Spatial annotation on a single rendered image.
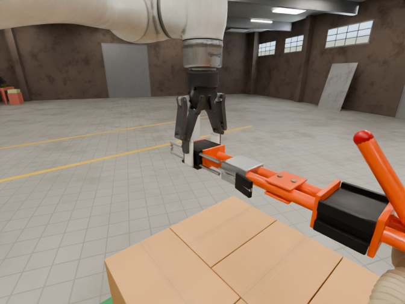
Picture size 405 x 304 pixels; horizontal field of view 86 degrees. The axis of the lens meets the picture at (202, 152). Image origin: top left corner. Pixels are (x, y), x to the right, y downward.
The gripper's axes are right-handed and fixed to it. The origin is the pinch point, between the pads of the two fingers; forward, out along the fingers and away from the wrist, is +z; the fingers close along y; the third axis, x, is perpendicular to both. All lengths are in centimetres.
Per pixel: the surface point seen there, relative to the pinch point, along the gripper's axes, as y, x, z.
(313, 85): 1105, 472, 43
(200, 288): 11, 15, 73
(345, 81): 984, 293, 12
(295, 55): 1162, 617, -107
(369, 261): 160, -24, 127
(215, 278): 20, 14, 73
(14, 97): -41, 1373, 95
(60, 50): 205, 1453, -131
